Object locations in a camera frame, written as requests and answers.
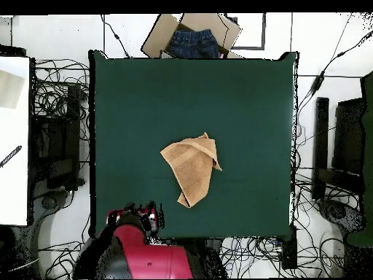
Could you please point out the dark green table cloth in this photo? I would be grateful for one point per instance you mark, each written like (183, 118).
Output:
(145, 102)

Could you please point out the black equipment rack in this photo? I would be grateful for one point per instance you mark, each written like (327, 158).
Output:
(55, 140)

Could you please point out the black power strip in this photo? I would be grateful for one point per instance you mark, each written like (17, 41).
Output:
(289, 253)

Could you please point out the black flat panel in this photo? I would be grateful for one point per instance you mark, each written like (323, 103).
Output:
(349, 137)

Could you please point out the black rectangular frame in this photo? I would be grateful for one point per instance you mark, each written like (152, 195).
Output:
(263, 32)

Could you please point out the white side table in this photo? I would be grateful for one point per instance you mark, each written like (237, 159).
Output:
(14, 189)

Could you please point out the beige sheet of card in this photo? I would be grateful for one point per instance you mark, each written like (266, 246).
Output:
(10, 90)

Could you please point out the black office chair base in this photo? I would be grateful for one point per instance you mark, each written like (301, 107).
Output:
(338, 213)
(49, 202)

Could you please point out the open cardboard box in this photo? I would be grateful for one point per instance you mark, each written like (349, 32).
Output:
(158, 38)

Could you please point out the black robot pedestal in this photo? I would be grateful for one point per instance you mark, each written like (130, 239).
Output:
(214, 243)

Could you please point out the black upright bar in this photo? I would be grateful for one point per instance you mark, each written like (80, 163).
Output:
(320, 131)

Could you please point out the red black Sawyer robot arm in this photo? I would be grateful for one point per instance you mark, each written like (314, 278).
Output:
(151, 256)

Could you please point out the blue denim jeans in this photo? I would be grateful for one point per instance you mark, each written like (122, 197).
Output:
(192, 43)

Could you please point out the tan terry towel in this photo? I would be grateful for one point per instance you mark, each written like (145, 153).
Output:
(189, 166)

